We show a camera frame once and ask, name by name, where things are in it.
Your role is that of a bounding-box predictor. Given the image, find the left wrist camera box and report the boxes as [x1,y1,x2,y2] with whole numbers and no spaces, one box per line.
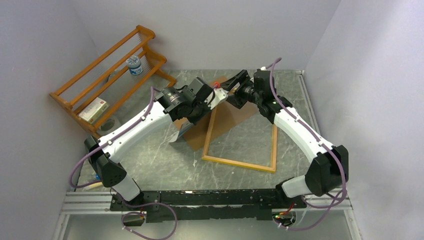
[205,82,228,110]

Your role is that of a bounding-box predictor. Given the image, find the orange wooden shelf rack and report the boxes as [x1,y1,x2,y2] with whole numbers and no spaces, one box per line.
[49,25,177,137]

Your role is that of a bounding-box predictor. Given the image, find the yellow wooden picture frame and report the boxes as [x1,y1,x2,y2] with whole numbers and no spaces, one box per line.
[201,107,278,173]

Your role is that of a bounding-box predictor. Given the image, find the white blue lidded jar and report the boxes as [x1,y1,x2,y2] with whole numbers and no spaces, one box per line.
[125,55,143,76]

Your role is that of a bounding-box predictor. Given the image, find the building and sky photo print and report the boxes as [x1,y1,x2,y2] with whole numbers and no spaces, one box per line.
[168,121,194,143]

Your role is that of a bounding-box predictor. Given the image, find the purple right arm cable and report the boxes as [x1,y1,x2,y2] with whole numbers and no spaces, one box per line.
[264,57,348,232]

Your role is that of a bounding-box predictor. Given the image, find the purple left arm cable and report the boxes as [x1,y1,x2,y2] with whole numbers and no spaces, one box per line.
[68,86,178,240]

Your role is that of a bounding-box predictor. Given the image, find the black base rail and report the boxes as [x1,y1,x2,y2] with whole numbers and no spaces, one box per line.
[109,188,307,223]

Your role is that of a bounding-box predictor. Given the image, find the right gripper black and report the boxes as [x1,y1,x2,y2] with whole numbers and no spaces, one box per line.
[220,70,262,110]

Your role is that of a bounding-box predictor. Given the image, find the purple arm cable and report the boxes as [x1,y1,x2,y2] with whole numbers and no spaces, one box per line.
[68,86,178,240]
[264,57,348,232]

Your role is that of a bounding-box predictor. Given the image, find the brown cardboard backing board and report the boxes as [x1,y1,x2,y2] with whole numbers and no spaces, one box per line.
[173,75,259,152]

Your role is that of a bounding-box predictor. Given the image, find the yellow glue stick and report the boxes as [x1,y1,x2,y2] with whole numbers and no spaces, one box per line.
[83,182,103,191]

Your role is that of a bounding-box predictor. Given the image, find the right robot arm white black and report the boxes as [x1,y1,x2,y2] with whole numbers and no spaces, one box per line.
[220,69,349,208]

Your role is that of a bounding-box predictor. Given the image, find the white red cardboard box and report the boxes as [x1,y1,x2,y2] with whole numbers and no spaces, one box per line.
[78,97,110,125]

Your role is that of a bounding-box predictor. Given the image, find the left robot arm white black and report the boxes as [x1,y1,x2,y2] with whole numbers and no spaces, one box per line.
[85,77,219,210]

